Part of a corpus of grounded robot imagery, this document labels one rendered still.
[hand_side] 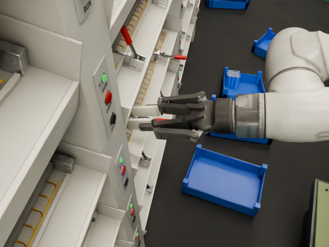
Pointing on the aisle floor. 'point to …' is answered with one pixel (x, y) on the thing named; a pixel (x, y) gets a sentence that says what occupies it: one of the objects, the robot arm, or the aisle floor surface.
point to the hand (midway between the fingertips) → (141, 117)
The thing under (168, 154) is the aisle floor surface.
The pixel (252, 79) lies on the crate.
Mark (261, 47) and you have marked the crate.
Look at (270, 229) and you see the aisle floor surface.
